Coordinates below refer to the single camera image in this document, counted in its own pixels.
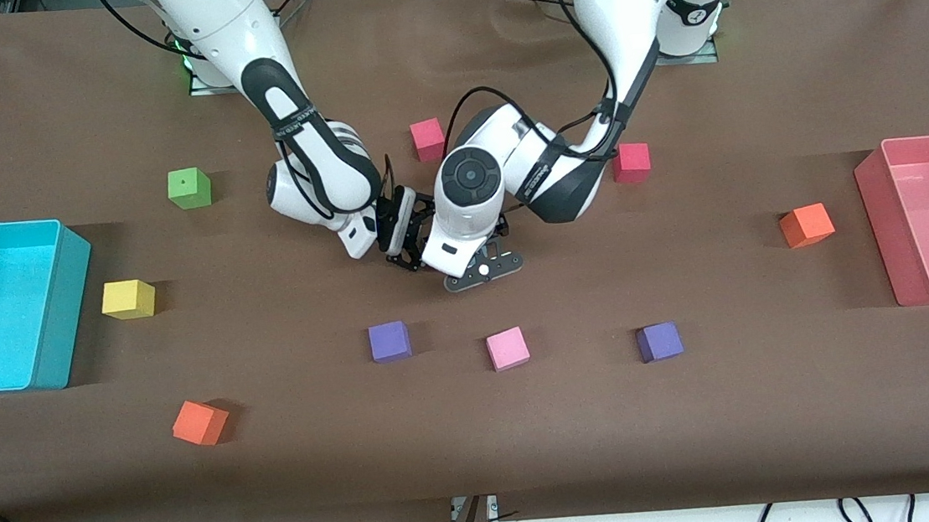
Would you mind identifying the orange foam cube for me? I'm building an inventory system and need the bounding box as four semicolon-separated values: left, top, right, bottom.
777;201;838;251
170;396;234;451

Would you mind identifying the purple foam cube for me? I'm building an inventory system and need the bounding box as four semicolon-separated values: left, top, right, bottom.
367;320;415;365
635;320;686;365

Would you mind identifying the yellow foam cube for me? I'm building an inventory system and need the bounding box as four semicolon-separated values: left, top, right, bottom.
99;277;159;323

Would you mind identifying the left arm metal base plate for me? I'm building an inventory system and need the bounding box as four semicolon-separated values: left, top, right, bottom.
654;37;721;69

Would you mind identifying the pink foam cube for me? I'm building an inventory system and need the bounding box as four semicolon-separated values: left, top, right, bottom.
484;325;533;374

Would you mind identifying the grey metal bracket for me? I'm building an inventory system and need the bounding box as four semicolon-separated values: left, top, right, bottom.
450;494;500;522

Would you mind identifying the red foam cube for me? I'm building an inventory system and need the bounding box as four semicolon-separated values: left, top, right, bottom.
611;141;653;186
408;116;449;164

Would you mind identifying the brown table cover sheet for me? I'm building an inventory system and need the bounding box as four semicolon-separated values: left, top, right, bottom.
0;0;929;522

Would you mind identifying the green foam cube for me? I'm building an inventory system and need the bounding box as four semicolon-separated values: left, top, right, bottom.
165;166;214;212

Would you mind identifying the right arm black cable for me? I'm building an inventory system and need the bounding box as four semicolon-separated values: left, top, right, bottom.
93;0;204;75

